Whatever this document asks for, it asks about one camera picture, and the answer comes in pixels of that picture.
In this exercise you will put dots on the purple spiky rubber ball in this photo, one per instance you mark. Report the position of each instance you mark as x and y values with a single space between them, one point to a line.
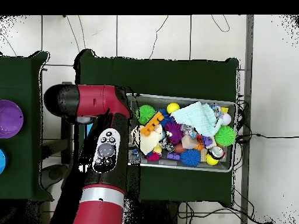
174 133

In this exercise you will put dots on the mint green cloth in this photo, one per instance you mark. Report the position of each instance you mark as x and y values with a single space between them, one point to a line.
198 116

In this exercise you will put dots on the blue furry toy with eyes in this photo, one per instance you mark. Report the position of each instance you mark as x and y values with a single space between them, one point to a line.
166 117

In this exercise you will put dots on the purple plastic plate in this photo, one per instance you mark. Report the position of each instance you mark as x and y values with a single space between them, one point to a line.
10 119

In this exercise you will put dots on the cream knitted cloth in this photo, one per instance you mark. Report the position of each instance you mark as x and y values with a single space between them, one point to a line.
149 140

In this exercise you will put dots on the blue plastic plate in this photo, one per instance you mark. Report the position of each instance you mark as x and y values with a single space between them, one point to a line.
2 161

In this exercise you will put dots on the crushed silver drink can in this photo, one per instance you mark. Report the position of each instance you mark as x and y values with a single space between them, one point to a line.
217 151

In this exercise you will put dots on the shallow mesh bin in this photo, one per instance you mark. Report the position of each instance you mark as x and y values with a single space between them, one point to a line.
227 164

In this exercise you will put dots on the blue spiky rubber ball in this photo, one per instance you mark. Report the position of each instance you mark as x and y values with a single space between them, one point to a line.
190 158

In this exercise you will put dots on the green spiky rubber ball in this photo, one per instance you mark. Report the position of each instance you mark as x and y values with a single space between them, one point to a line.
144 114
224 136

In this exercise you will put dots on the smooth yellow ball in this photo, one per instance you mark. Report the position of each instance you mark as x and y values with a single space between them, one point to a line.
173 107

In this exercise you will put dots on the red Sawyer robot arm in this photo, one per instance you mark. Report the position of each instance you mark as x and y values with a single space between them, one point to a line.
98 100

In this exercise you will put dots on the dark green table cloth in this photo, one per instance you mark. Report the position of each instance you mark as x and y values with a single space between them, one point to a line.
175 77
28 163

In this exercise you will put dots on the orange plastic block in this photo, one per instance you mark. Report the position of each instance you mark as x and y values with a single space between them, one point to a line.
151 123

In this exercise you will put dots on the wooden box with three holes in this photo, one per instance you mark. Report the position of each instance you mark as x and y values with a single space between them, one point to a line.
89 128

